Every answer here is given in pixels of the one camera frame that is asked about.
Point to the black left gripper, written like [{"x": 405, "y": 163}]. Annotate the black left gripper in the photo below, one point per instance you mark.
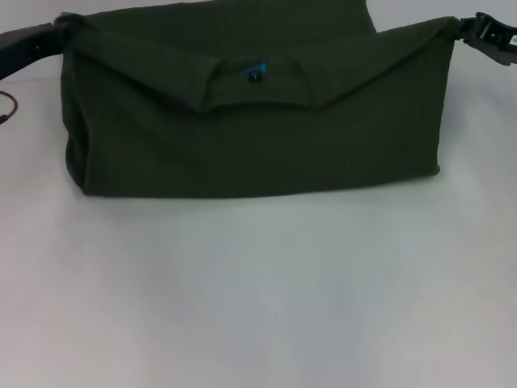
[{"x": 28, "y": 44}]

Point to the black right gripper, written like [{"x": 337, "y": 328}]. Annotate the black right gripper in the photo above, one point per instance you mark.
[{"x": 507, "y": 54}]

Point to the dark green FREE t-shirt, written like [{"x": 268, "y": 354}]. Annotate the dark green FREE t-shirt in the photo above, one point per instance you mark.
[{"x": 262, "y": 121}]

